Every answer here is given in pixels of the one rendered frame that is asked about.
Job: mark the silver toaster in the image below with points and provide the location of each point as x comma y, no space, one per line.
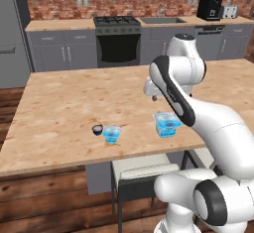
229,12

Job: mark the grey base cupboards with drawers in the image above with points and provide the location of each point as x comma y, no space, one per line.
236,42
63,52

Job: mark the grey wall socket plate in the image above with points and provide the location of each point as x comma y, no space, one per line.
192,0
82,2

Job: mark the grey sink basin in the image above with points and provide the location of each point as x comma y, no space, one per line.
162,20

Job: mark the black chair with white cushion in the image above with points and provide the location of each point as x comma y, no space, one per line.
142,174
202,157

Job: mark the grey dishwasher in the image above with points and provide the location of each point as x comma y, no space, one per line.
209,43

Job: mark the grey fridge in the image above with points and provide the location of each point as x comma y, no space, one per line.
11,35

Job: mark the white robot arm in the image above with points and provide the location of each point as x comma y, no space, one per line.
215,128

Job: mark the grey island base panel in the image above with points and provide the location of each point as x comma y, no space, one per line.
98,178

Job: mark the small black round cup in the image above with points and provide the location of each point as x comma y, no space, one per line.
97,130

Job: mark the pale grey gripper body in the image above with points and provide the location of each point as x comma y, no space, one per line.
151,87

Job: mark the silver tap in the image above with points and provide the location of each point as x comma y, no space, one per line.
161,10

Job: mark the large blue yogurt container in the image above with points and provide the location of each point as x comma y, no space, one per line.
166,124

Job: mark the black stove with oven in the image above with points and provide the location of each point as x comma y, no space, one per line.
117,43

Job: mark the grey base cupboards under sink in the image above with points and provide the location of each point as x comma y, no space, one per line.
155,47

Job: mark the small blue yogurt container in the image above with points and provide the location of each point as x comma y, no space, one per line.
111,134

